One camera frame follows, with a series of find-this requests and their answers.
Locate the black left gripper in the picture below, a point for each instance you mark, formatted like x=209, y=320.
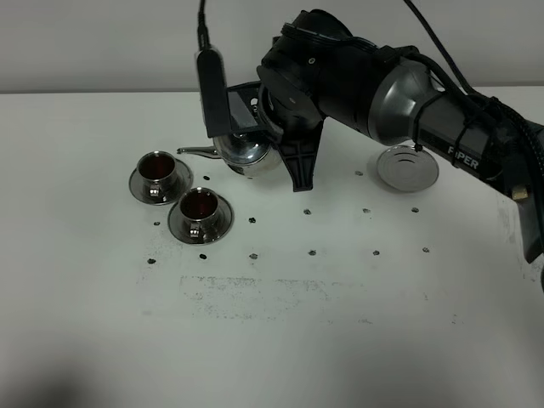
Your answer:
x=317, y=69

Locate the far steel teacup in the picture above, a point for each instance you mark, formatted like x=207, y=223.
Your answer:
x=157, y=176

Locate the stainless steel teapot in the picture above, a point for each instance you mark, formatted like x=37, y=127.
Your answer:
x=248, y=154

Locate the steel teacup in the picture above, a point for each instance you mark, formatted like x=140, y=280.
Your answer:
x=199, y=212
x=157, y=176

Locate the far steel saucer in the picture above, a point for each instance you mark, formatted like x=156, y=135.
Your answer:
x=183, y=183

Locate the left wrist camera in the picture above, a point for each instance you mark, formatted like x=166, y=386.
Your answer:
x=226, y=110

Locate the steel saucer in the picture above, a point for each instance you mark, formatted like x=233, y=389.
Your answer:
x=218, y=231
x=183, y=183

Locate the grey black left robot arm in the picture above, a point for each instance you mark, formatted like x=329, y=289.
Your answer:
x=439, y=111

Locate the steel teapot coaster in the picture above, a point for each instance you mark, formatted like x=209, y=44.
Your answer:
x=406, y=169

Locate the near steel saucer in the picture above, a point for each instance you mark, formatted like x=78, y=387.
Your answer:
x=218, y=231

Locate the near steel teacup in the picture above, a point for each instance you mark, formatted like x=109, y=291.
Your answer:
x=199, y=212

